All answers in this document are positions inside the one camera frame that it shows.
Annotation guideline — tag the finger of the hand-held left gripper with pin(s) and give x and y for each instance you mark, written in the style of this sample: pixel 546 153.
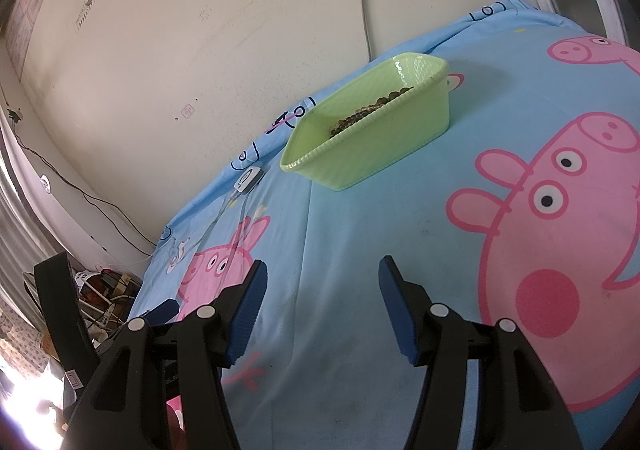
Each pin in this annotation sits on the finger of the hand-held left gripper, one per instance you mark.
pixel 165 311

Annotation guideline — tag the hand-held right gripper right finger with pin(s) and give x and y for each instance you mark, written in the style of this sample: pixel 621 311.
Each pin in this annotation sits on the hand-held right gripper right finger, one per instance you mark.
pixel 397 315

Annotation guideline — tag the cartoon pig printed blanket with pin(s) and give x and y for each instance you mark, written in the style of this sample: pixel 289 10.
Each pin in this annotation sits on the cartoon pig printed blanket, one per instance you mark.
pixel 350 240

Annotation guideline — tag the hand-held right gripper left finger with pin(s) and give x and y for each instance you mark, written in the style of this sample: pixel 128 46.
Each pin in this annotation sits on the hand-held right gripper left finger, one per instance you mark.
pixel 247 312

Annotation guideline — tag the green plastic basket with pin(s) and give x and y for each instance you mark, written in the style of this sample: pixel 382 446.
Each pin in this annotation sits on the green plastic basket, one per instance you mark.
pixel 380 150

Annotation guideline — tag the black chair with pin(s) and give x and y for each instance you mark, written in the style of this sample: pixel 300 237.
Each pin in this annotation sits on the black chair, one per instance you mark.
pixel 60 300

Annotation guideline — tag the wall poster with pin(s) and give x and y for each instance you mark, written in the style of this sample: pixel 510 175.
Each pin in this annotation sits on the wall poster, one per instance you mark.
pixel 30 5

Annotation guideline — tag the round white wall fitting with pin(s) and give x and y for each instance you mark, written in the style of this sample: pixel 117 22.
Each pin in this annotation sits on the round white wall fitting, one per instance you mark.
pixel 46 183

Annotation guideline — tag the white charger puck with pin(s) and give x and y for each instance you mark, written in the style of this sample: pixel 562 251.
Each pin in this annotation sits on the white charger puck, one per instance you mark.
pixel 248 179

